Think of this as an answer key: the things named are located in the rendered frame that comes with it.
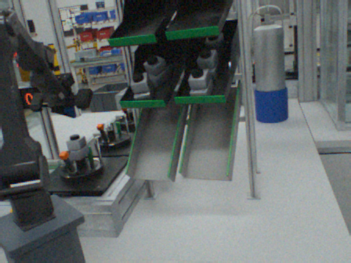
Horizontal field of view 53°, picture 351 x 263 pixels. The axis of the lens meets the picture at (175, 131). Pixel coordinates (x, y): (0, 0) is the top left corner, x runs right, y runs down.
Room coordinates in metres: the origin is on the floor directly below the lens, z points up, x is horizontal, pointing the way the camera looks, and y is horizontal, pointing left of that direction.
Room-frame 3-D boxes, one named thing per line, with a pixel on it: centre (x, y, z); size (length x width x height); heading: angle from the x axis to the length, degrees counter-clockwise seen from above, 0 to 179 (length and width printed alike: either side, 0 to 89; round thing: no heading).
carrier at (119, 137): (1.29, 0.24, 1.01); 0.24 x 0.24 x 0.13; 75
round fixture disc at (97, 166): (1.04, 0.31, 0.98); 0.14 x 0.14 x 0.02
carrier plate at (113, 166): (1.04, 0.31, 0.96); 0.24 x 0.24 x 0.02; 75
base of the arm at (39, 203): (0.63, 0.30, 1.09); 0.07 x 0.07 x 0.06; 39
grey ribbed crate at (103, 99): (3.18, 0.37, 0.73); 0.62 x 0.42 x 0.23; 75
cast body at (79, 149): (1.05, 0.31, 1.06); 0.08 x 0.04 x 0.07; 165
